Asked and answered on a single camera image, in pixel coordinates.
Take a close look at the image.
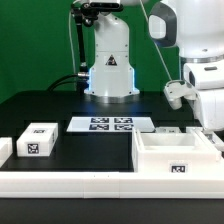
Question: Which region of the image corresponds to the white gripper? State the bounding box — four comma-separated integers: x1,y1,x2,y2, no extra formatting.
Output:
183,61,224,131

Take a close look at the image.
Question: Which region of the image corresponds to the white cabinet body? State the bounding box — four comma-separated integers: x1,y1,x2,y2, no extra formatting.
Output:
132,129,224,174

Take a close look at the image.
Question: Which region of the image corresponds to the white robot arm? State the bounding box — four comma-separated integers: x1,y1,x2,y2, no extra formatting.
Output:
71,0,224,131

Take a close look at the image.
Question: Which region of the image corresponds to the white cabinet top box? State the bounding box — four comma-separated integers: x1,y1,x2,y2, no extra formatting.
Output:
16,123,58,157

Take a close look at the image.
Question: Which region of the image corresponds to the white marker base sheet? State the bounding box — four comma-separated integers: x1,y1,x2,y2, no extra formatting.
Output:
67,116,155,132

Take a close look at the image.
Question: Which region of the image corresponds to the white U-shaped fence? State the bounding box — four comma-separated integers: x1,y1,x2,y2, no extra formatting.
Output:
0,136,224,200

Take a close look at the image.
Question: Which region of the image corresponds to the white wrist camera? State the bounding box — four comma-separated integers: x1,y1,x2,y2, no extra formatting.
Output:
164,80,196,110

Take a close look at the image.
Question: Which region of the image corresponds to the white thin cable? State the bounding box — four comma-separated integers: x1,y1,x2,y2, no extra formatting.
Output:
139,0,174,82

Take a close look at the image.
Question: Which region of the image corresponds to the black cable bundle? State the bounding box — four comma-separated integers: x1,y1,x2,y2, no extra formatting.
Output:
46,73,88,92

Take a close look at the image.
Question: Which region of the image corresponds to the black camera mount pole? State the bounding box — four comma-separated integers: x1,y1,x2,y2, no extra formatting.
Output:
71,3,98,72

